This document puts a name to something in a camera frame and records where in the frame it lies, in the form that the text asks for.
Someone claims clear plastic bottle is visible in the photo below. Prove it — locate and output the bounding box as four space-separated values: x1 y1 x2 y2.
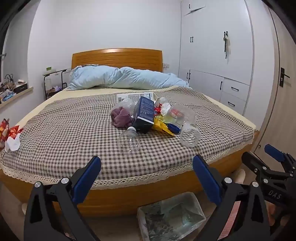
171 103 197 127
180 122 201 148
117 126 141 153

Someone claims wooden bed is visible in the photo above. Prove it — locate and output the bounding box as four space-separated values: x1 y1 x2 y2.
0 48 260 217

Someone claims light blue duvet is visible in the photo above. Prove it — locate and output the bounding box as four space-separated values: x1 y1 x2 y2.
67 65 192 91

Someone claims white wardrobe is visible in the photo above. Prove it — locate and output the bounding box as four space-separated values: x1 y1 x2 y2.
178 0 255 116

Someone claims clear plastic bag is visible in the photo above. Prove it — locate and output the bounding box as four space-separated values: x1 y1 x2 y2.
109 98 136 121

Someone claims clutter of bags and boxes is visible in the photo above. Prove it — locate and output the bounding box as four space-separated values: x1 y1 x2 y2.
0 74 28 103

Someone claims white printed carton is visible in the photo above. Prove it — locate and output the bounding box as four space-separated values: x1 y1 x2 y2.
117 92 155 103

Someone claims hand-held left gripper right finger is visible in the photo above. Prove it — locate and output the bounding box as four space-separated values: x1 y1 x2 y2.
192 154 271 241

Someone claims dark blue carton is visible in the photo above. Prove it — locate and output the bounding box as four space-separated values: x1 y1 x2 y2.
132 96 155 134

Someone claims pale yellow bed sheet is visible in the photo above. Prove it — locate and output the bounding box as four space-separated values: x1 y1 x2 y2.
11 86 257 130

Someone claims blue bottle cap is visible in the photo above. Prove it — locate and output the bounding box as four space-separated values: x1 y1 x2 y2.
167 123 180 134

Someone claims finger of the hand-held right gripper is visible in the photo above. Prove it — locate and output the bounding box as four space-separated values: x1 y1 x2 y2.
242 152 289 183
264 144 296 173

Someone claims wooden window sill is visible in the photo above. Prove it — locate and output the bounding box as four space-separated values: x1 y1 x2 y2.
0 87 34 109

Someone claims floral bin with clear liner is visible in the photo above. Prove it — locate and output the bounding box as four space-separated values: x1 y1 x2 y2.
136 192 207 241

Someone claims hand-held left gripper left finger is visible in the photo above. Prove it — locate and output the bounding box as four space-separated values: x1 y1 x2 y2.
24 156 102 241

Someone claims black door handle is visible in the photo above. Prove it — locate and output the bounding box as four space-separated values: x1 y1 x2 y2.
280 68 290 87

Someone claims yellow snack packet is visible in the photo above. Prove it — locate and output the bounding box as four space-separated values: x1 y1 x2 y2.
153 115 176 137

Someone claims black bedside rack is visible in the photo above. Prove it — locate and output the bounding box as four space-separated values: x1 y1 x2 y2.
43 69 68 100

